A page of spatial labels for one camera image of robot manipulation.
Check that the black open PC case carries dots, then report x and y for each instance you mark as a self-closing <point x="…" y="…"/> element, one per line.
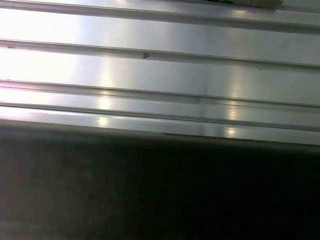
<point x="150" y="187"/>

